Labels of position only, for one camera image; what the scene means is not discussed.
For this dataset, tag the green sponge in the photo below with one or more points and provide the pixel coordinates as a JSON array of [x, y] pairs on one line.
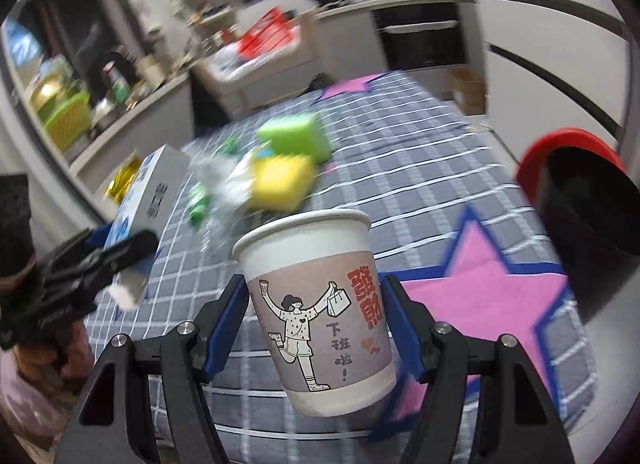
[[295, 134]]

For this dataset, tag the small brown cardboard box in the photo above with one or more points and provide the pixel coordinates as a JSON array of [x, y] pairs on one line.
[[467, 91]]

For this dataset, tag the spray bottle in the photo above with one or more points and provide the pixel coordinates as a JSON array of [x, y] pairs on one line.
[[117, 81]]

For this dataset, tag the green white plastic bottle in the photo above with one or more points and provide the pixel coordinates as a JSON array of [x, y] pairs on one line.
[[197, 204]]

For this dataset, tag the gold foil bag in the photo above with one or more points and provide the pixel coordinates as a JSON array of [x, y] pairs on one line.
[[120, 179]]

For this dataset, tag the person's left forearm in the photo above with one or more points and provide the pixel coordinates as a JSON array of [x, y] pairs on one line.
[[40, 394]]

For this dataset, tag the grey checked star tablecloth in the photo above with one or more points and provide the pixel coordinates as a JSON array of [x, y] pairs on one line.
[[425, 184]]

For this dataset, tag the blue white cardboard box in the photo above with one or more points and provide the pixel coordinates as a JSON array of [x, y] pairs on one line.
[[155, 184]]

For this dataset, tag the yellow sponge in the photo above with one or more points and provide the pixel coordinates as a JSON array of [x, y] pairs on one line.
[[280, 181]]

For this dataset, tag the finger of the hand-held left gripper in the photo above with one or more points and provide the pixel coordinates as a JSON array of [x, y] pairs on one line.
[[102, 236], [130, 246]]

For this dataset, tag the white kitchen counter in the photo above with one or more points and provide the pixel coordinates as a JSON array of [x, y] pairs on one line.
[[150, 109]]

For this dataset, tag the black trash bin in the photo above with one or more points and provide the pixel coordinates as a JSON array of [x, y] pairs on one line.
[[590, 224]]

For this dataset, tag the large white plastic bag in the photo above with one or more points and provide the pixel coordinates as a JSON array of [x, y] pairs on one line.
[[232, 61]]

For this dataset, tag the printed paper cup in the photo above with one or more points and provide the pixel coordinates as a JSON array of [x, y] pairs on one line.
[[310, 324]]

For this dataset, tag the green plastic basket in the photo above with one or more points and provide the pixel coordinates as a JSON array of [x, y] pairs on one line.
[[67, 121]]

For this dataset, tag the clear plastic bag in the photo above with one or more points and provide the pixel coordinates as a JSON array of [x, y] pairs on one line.
[[220, 189]]

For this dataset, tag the white refrigerator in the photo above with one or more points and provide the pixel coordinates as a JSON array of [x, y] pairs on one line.
[[550, 69]]

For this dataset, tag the red stool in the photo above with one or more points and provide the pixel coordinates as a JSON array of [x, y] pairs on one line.
[[535, 164]]

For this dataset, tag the black built-in oven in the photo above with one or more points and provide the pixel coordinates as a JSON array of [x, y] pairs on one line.
[[425, 49]]

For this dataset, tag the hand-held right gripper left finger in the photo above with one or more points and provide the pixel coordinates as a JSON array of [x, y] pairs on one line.
[[222, 344]]

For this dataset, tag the red plastic basket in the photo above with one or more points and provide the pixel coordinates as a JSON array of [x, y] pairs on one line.
[[265, 34]]

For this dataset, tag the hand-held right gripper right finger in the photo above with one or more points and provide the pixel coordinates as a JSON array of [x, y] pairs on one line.
[[402, 339]]

